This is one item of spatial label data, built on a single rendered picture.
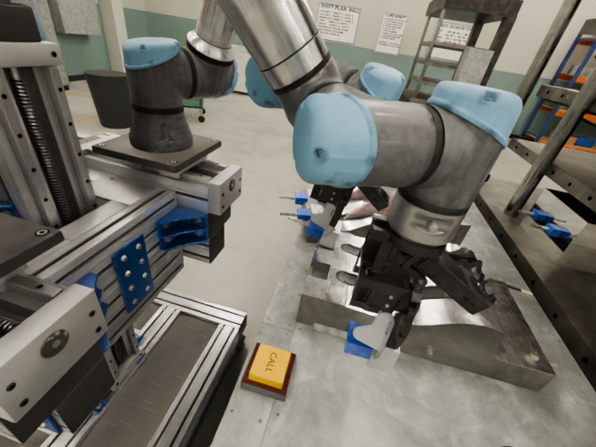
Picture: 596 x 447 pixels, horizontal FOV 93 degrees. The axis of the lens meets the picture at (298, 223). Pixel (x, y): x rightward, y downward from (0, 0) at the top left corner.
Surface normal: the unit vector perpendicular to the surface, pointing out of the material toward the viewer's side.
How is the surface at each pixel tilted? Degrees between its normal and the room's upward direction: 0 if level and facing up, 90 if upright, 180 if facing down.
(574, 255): 90
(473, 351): 90
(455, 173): 107
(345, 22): 90
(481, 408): 0
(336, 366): 0
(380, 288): 90
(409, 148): 72
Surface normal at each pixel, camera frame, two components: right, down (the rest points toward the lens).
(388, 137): 0.28, 0.07
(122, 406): 0.14, -0.83
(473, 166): 0.21, 0.62
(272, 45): -0.13, 0.74
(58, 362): 0.96, 0.25
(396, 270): -0.22, 0.51
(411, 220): -0.65, 0.33
